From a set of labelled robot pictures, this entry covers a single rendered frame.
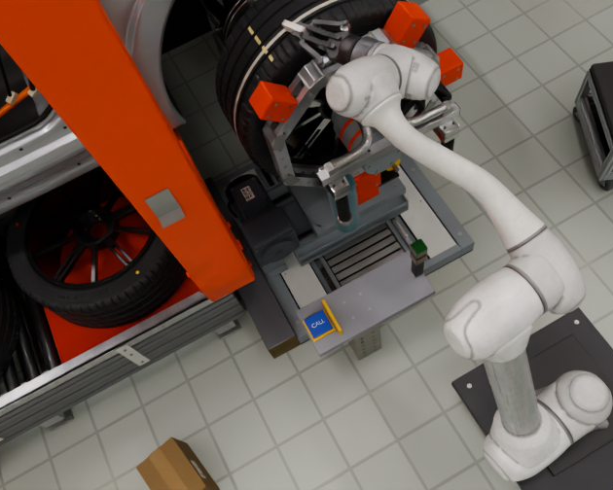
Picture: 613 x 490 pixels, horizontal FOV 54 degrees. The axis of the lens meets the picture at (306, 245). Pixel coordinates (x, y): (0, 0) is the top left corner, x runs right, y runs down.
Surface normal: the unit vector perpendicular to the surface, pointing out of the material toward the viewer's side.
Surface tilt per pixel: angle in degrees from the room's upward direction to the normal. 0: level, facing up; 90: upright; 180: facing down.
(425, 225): 0
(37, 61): 90
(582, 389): 6
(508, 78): 0
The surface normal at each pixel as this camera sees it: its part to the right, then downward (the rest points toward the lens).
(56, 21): 0.46, 0.78
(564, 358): -0.14, -0.42
